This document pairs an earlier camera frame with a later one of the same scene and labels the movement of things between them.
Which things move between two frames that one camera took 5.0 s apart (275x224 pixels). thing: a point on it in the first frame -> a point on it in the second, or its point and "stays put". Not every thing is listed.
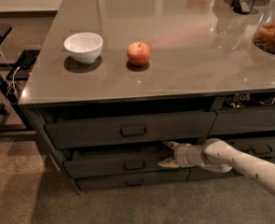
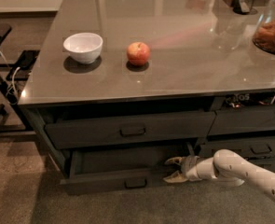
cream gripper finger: x=169 y=162 -> x=176 y=176
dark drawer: x=259 y=147 stays put
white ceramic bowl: x=84 y=47 stays put
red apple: x=138 y=53 stays put
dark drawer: x=81 y=133 stays put
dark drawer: x=236 y=121 stays put
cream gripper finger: x=171 y=144 -> x=175 y=160
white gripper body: x=183 y=155 -> x=190 y=168
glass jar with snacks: x=270 y=34 stays put
